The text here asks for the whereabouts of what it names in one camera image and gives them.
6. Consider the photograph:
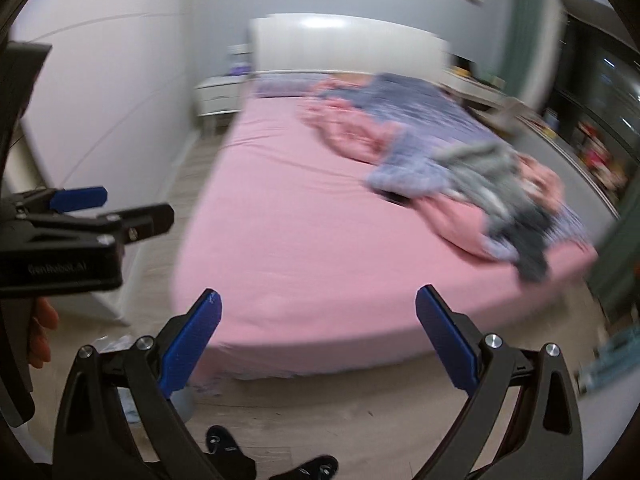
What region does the pink bed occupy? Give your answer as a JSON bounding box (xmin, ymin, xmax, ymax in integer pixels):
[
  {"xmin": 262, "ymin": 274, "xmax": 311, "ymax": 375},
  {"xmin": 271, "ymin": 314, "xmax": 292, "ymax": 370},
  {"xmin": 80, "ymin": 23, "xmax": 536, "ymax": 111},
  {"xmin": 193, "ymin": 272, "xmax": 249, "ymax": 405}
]
[{"xmin": 169, "ymin": 72, "xmax": 601, "ymax": 381}]

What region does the black shoe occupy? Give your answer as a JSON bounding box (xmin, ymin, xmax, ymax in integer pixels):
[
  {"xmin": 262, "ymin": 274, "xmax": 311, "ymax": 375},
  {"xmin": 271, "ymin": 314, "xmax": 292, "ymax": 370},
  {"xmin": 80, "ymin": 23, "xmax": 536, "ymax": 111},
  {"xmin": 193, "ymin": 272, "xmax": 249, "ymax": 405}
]
[
  {"xmin": 206, "ymin": 425, "xmax": 258, "ymax": 480},
  {"xmin": 270, "ymin": 455, "xmax": 340, "ymax": 480}
]

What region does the dark grey fluffy garment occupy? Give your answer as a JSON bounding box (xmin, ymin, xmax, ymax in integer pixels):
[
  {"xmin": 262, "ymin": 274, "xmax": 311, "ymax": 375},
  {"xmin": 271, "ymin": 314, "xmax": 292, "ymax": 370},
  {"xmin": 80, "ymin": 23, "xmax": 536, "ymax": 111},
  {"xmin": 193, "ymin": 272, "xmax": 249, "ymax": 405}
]
[{"xmin": 487, "ymin": 205, "xmax": 556, "ymax": 283}]

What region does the blue folding frame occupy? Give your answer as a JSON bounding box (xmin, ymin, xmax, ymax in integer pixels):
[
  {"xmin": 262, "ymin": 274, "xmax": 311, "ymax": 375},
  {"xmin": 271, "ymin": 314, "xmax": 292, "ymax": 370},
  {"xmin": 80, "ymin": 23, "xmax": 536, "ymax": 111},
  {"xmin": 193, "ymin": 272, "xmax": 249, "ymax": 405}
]
[{"xmin": 575, "ymin": 325, "xmax": 640, "ymax": 393}]

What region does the white sheer curtain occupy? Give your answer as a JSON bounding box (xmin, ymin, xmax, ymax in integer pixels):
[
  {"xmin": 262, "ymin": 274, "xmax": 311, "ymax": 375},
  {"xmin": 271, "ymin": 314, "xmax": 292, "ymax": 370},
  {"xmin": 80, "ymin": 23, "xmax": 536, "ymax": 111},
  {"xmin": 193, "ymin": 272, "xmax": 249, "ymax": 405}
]
[{"xmin": 520, "ymin": 0, "xmax": 568, "ymax": 116}]

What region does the pink fluffy garment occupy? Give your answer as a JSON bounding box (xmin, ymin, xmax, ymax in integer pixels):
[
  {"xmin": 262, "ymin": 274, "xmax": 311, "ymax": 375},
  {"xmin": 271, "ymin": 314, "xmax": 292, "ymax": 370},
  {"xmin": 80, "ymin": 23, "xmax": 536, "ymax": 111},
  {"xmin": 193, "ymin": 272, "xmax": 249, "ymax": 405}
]
[{"xmin": 515, "ymin": 155, "xmax": 563, "ymax": 216}]

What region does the white desk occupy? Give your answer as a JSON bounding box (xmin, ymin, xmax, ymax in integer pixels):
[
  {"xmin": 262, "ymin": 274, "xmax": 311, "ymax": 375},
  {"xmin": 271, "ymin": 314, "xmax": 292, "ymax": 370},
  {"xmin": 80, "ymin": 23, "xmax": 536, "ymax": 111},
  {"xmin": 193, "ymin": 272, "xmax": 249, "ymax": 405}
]
[{"xmin": 442, "ymin": 67, "xmax": 521, "ymax": 126}]

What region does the narrow green curtain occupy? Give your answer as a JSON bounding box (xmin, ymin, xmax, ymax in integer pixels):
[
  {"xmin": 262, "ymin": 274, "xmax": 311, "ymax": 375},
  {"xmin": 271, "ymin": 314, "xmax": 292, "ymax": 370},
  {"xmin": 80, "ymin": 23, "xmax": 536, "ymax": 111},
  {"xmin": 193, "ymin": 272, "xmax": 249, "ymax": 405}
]
[{"xmin": 502, "ymin": 0, "xmax": 546, "ymax": 96}]

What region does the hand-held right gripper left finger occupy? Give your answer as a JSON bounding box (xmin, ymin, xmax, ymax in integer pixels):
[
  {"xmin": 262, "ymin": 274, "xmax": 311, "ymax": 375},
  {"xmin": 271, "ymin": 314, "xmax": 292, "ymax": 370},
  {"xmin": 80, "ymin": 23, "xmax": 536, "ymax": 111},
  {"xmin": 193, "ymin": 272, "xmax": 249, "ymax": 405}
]
[{"xmin": 52, "ymin": 288, "xmax": 236, "ymax": 480}]

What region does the white padded headboard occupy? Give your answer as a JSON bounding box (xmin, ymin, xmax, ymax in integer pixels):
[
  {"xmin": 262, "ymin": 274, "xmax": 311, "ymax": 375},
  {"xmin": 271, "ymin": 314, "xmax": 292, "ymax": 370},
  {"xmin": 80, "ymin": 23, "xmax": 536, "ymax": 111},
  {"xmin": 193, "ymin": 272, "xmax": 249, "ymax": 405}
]
[{"xmin": 248, "ymin": 12, "xmax": 451, "ymax": 83}]

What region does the white nightstand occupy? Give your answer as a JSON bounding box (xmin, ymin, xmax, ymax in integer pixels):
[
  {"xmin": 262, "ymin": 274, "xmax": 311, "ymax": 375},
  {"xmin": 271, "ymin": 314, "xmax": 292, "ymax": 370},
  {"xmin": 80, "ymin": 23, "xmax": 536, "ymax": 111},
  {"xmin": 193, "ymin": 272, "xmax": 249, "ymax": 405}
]
[{"xmin": 194, "ymin": 76, "xmax": 251, "ymax": 136}]

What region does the purple and pink quilt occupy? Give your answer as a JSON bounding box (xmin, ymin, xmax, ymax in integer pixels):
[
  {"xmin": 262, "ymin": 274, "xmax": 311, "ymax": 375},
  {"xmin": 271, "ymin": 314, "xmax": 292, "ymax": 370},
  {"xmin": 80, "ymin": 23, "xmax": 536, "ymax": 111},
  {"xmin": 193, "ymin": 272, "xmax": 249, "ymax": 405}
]
[{"xmin": 300, "ymin": 72, "xmax": 586, "ymax": 261}]

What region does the purple patterned pillow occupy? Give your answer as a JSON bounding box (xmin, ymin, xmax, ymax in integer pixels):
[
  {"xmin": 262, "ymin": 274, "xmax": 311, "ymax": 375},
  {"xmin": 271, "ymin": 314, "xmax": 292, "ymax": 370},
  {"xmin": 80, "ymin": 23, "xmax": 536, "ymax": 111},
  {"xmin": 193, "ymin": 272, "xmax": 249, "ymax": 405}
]
[{"xmin": 255, "ymin": 74, "xmax": 321, "ymax": 98}]

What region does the person's left hand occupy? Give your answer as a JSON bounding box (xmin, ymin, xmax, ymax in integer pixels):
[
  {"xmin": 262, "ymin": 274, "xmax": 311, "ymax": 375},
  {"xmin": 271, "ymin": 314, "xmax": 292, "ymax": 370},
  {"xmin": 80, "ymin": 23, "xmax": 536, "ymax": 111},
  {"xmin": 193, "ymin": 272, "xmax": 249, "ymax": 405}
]
[{"xmin": 27, "ymin": 297, "xmax": 60, "ymax": 368}]

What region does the dark window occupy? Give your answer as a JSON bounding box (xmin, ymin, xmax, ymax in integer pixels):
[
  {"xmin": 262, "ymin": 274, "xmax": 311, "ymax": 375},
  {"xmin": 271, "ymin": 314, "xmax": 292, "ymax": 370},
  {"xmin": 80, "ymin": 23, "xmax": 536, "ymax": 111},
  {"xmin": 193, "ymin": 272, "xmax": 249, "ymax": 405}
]
[{"xmin": 550, "ymin": 15, "xmax": 640, "ymax": 211}]

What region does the light grey fluffy garment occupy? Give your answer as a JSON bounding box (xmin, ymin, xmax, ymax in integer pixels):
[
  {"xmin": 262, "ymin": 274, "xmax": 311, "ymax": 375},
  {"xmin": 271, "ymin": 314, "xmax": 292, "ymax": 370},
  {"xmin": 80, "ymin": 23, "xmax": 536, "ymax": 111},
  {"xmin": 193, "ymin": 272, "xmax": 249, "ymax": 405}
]
[{"xmin": 435, "ymin": 142, "xmax": 526, "ymax": 221}]

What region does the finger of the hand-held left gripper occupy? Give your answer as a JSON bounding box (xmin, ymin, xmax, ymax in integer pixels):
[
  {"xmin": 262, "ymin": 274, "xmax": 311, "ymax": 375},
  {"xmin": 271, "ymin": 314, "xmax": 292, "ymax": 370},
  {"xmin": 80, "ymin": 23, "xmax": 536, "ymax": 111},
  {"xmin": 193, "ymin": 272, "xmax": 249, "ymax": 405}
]
[
  {"xmin": 11, "ymin": 186, "xmax": 109, "ymax": 217},
  {"xmin": 24, "ymin": 203, "xmax": 175, "ymax": 247}
]

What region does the white wardrobe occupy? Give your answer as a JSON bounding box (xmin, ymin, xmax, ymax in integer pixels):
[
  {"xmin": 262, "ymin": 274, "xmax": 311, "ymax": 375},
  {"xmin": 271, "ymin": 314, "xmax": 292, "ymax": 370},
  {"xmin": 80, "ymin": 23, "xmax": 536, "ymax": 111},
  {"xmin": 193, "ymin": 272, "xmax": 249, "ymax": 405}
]
[{"xmin": 10, "ymin": 0, "xmax": 193, "ymax": 323}]

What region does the pile of clothes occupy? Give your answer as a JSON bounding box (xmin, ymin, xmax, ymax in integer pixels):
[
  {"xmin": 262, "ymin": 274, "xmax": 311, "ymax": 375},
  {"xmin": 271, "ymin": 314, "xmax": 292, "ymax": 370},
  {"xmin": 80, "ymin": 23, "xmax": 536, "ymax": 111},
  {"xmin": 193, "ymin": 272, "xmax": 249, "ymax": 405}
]
[{"xmin": 575, "ymin": 120, "xmax": 636, "ymax": 196}]

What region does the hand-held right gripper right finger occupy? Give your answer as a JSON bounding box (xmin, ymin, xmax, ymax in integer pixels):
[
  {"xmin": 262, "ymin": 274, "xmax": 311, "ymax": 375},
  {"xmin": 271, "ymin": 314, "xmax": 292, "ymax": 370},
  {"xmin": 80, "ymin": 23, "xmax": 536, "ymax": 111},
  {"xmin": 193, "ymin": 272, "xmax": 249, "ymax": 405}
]
[{"xmin": 415, "ymin": 284, "xmax": 586, "ymax": 480}]

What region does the wide green curtain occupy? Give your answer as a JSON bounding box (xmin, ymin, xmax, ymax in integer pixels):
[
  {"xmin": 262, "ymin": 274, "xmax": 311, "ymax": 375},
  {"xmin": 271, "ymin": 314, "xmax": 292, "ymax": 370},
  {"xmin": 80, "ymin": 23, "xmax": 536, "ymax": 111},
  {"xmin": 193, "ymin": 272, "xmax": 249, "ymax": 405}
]
[{"xmin": 587, "ymin": 210, "xmax": 640, "ymax": 321}]

